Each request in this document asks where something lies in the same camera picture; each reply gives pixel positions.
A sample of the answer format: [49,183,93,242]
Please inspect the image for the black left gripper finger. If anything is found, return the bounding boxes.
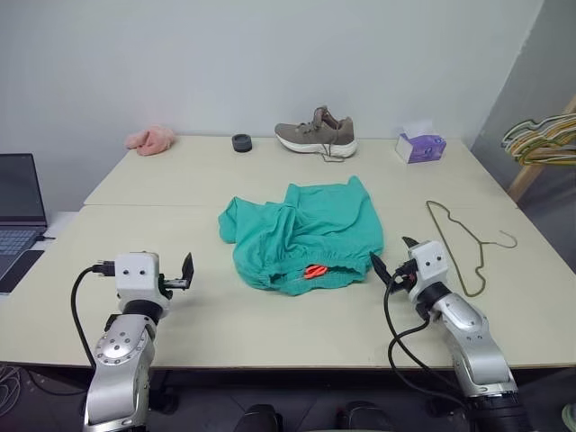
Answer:
[181,252,195,290]

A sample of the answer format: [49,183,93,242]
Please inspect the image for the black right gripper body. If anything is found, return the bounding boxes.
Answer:
[384,246,422,298]

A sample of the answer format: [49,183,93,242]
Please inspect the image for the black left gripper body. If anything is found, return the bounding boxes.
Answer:
[157,272,189,300]

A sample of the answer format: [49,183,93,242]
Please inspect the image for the olive wire hanger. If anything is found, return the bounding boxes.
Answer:
[425,199,519,299]

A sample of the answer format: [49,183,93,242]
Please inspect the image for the teal green shorts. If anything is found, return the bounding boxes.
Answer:
[218,175,386,298]

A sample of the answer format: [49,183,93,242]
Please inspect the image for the purple tissue box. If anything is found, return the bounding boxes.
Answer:
[394,120,448,166]

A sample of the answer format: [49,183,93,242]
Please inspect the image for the hangers on wooden rack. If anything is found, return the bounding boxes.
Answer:
[507,93,576,204]

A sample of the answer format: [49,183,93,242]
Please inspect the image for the pink fluffy cloth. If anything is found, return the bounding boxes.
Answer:
[124,125,176,158]

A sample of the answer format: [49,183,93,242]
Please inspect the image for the dark rounded shape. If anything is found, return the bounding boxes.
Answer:
[338,400,398,432]
[243,403,285,432]

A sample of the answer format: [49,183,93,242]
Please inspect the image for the brown sneaker white sole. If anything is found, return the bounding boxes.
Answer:
[274,105,359,165]

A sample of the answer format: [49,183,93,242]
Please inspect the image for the bundle of coloured hangers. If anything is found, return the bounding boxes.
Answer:
[512,119,576,167]

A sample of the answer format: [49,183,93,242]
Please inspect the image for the black flat phone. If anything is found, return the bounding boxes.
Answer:
[0,249,46,295]

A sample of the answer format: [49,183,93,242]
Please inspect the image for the grey laptop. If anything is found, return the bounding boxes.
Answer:
[0,153,50,297]

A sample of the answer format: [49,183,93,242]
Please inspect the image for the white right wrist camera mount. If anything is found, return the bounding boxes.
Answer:
[406,239,452,294]

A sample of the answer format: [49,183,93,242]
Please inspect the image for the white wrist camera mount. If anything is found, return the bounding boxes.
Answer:
[113,251,173,316]
[406,239,452,294]

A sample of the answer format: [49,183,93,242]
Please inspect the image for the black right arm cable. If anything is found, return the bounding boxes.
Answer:
[382,269,474,409]

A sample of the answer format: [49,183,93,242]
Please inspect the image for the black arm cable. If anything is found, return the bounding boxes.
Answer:
[70,258,118,368]
[382,269,474,409]

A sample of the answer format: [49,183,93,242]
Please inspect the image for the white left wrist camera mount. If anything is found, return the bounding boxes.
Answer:
[113,251,173,316]

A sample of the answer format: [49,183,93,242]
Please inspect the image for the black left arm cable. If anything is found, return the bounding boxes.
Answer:
[70,258,118,368]

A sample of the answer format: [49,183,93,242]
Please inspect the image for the white coiled floor cable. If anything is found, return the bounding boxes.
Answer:
[0,362,23,420]

